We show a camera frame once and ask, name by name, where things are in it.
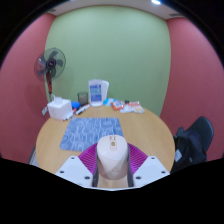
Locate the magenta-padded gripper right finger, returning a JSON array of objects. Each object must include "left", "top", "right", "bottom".
[{"left": 126, "top": 143, "right": 171, "bottom": 188}]

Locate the grey mesh chair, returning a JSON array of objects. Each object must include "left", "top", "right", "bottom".
[{"left": 28, "top": 145, "right": 40, "bottom": 167}]

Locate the blue patterned mouse pad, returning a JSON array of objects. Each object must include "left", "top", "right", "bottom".
[{"left": 59, "top": 117, "right": 124, "bottom": 152}]

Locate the blue whiteboard eraser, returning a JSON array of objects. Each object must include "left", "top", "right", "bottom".
[{"left": 70, "top": 101, "right": 82, "bottom": 110}]

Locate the white tissue box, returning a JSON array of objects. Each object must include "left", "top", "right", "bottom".
[{"left": 46, "top": 96, "right": 73, "bottom": 121}]

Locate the black mesh pen cup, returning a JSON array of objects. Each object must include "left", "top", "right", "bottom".
[{"left": 77, "top": 91, "right": 89, "bottom": 106}]

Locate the white and blue sign stand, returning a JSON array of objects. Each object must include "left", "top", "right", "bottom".
[{"left": 88, "top": 79, "right": 104, "bottom": 108}]

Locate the cream computer mouse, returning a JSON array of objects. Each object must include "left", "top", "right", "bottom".
[{"left": 95, "top": 134, "right": 130, "bottom": 180}]

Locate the black standing fan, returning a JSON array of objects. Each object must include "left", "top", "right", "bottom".
[{"left": 33, "top": 47, "right": 67, "bottom": 101}]

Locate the light blue snack packet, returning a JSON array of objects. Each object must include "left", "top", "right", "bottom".
[{"left": 103, "top": 97, "right": 116, "bottom": 107}]

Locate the orange snack packet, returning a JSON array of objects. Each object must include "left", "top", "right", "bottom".
[{"left": 111, "top": 99, "right": 125, "bottom": 112}]

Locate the black office chair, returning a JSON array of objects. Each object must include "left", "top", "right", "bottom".
[{"left": 192, "top": 115, "right": 215, "bottom": 158}]

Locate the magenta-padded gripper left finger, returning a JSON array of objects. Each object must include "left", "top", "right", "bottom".
[{"left": 54, "top": 143, "right": 101, "bottom": 188}]

